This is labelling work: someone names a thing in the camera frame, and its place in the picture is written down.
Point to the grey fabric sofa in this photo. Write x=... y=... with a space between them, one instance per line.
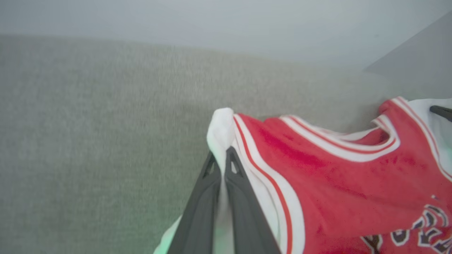
x=88 y=141

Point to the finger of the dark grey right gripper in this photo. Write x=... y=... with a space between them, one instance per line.
x=443 y=112

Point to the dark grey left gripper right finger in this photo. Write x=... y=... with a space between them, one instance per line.
x=245 y=215

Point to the red and white basketball jersey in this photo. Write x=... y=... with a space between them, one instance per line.
x=335 y=183

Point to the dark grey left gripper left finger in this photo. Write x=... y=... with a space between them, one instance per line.
x=199 y=215

